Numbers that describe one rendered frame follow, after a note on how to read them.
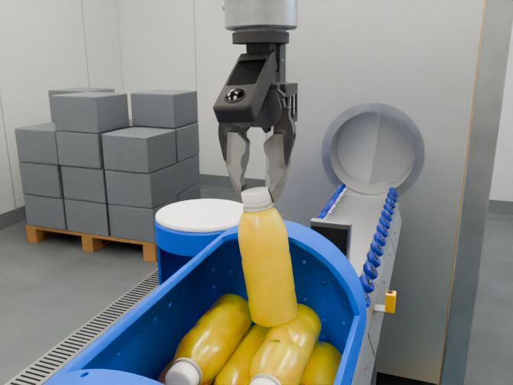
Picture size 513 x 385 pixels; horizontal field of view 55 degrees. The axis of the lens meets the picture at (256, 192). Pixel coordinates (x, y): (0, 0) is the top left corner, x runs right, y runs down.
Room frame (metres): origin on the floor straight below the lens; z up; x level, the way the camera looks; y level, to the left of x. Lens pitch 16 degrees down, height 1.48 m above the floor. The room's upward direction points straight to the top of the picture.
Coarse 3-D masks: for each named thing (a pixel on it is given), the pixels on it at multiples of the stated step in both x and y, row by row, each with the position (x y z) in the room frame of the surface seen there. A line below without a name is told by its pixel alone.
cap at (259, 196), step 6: (246, 192) 0.61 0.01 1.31; (252, 192) 0.60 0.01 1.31; (258, 192) 0.60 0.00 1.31; (264, 192) 0.60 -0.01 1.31; (246, 198) 0.60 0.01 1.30; (252, 198) 0.60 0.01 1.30; (258, 198) 0.60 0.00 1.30; (264, 198) 0.60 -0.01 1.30; (270, 198) 0.61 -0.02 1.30; (246, 204) 0.60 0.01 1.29; (252, 204) 0.60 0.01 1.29; (258, 204) 0.60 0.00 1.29; (264, 204) 0.60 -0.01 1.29
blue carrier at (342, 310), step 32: (288, 224) 0.69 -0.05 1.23; (224, 256) 0.73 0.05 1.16; (320, 256) 0.63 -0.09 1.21; (160, 288) 0.52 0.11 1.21; (192, 288) 0.72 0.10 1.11; (224, 288) 0.73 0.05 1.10; (320, 288) 0.68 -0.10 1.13; (352, 288) 0.62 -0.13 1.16; (128, 320) 0.45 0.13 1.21; (160, 320) 0.62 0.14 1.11; (192, 320) 0.71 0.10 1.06; (352, 320) 0.66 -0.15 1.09; (96, 352) 0.39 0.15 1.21; (128, 352) 0.55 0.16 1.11; (160, 352) 0.62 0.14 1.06; (352, 352) 0.53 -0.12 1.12; (64, 384) 0.33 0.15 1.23; (96, 384) 0.32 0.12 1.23; (128, 384) 0.32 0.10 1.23; (160, 384) 0.32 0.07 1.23
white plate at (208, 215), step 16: (176, 208) 1.38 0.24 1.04; (192, 208) 1.38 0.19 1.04; (208, 208) 1.38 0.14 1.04; (224, 208) 1.38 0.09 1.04; (240, 208) 1.38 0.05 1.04; (160, 224) 1.26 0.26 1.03; (176, 224) 1.24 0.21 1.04; (192, 224) 1.24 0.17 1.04; (208, 224) 1.24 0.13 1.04; (224, 224) 1.24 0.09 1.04
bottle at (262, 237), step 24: (240, 216) 0.61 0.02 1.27; (264, 216) 0.59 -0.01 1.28; (240, 240) 0.59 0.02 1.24; (264, 240) 0.58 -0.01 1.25; (288, 240) 0.61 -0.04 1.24; (264, 264) 0.58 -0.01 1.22; (288, 264) 0.59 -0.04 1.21; (264, 288) 0.57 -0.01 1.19; (288, 288) 0.58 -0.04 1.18; (264, 312) 0.57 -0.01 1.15; (288, 312) 0.58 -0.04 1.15
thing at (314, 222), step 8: (312, 224) 1.13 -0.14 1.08; (320, 224) 1.13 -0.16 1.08; (328, 224) 1.12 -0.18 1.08; (336, 224) 1.12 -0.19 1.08; (344, 224) 1.11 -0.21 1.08; (320, 232) 1.12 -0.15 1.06; (328, 232) 1.11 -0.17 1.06; (336, 232) 1.10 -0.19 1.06; (344, 232) 1.10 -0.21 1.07; (336, 240) 1.10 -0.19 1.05; (344, 240) 1.10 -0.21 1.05; (344, 248) 1.10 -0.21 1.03
